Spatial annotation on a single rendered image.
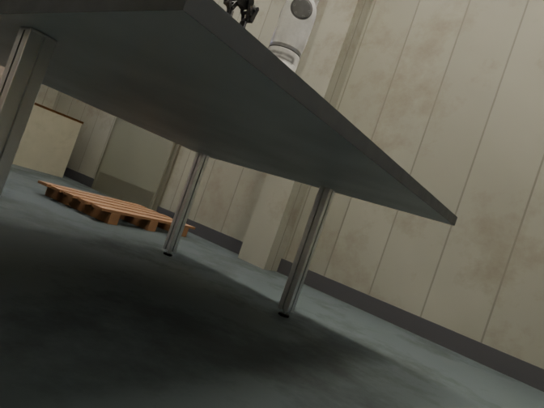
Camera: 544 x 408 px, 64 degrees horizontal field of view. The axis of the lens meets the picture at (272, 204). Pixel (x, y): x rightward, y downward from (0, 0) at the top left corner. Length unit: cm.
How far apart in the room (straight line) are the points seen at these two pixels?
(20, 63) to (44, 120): 484
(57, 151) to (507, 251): 504
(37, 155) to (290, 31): 502
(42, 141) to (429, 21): 447
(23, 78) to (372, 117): 296
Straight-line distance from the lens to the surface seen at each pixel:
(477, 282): 319
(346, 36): 392
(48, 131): 600
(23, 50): 113
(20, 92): 113
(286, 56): 121
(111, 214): 327
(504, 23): 376
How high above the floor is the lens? 45
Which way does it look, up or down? 1 degrees up
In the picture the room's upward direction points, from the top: 19 degrees clockwise
